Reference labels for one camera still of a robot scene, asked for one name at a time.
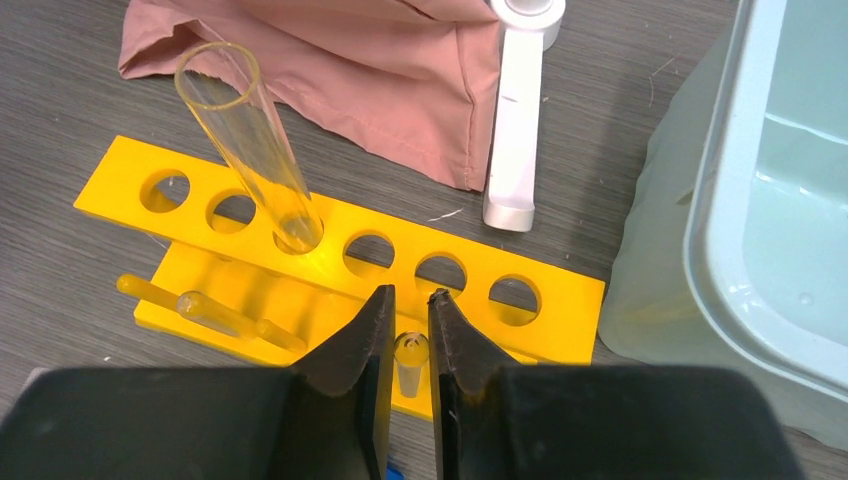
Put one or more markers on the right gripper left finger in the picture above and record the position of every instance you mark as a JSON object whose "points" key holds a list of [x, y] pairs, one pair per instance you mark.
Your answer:
{"points": [[326, 416]]}

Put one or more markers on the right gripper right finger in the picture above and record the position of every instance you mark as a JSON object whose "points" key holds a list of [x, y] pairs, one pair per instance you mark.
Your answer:
{"points": [[496, 418]]}

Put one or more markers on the small clear tube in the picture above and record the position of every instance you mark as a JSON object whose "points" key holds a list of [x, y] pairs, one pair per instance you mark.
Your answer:
{"points": [[411, 354]]}

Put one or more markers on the large clear test tube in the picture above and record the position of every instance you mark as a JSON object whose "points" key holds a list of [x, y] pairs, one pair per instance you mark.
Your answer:
{"points": [[222, 85]]}

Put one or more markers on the blue capped tube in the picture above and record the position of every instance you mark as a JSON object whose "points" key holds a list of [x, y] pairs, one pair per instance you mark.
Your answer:
{"points": [[392, 473]]}

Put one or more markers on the yellow test tube rack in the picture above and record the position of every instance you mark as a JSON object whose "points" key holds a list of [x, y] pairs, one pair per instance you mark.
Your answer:
{"points": [[534, 311]]}

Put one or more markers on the teal plastic bin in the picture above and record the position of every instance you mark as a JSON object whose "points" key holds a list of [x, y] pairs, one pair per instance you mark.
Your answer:
{"points": [[734, 253]]}

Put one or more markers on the pink cloth garment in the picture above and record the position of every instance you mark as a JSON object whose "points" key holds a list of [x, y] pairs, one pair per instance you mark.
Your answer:
{"points": [[413, 82]]}

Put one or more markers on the metal clothes rack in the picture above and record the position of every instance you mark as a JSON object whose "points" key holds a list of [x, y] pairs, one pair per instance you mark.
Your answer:
{"points": [[529, 29]]}

